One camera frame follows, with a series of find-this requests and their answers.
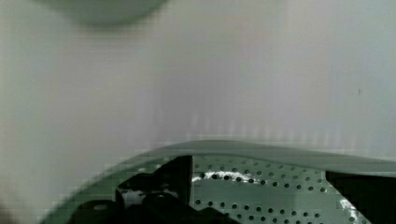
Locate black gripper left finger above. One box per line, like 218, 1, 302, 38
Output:
66, 155, 240, 224

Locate light green bowl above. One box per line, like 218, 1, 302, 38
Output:
34, 0, 168, 27

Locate green plastic strainer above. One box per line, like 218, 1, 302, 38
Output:
39, 140, 395, 224

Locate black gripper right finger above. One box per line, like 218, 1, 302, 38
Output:
325, 171, 396, 224

